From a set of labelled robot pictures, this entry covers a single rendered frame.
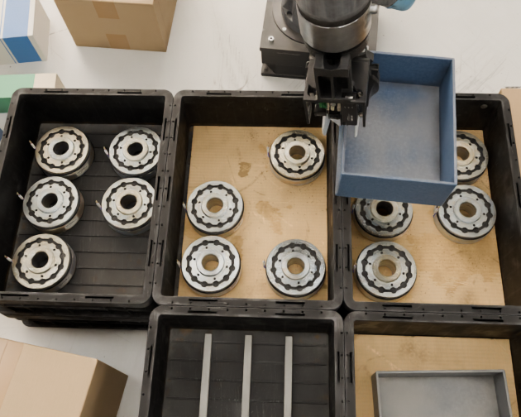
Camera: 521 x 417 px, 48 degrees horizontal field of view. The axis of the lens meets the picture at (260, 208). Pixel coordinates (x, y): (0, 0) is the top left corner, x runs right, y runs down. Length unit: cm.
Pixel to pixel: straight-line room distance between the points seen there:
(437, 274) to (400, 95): 33
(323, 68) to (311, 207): 49
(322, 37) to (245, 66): 80
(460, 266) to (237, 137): 47
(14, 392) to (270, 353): 40
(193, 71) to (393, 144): 66
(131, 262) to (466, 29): 95
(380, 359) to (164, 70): 81
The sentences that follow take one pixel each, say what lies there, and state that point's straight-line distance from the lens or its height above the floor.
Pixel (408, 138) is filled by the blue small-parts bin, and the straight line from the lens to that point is 89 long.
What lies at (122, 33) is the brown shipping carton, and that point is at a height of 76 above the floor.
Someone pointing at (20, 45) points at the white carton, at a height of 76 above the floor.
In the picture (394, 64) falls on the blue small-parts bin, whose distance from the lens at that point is 90.
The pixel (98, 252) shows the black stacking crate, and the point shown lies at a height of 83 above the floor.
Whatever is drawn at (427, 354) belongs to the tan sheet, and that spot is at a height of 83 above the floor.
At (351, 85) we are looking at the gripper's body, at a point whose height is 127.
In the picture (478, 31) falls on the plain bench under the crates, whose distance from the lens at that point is 153.
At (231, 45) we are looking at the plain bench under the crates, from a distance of 144.
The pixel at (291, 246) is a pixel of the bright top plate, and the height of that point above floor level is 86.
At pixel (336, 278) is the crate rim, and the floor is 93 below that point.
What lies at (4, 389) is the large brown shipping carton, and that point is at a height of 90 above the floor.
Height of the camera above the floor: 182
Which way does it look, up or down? 67 degrees down
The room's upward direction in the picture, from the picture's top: 5 degrees counter-clockwise
